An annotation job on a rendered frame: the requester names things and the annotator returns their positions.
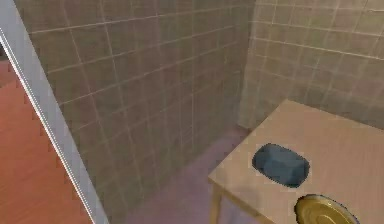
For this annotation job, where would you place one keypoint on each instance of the blue bowl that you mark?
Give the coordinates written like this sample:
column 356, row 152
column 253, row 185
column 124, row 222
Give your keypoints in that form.
column 281, row 165

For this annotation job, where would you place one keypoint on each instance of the light wooden table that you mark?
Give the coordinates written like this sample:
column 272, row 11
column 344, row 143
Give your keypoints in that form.
column 340, row 146

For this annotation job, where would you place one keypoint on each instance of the yellow round plate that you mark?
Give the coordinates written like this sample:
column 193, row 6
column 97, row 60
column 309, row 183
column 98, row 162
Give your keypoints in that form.
column 321, row 211

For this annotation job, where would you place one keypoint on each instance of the grey door frame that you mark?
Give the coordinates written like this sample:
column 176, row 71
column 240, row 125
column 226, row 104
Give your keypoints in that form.
column 43, row 106

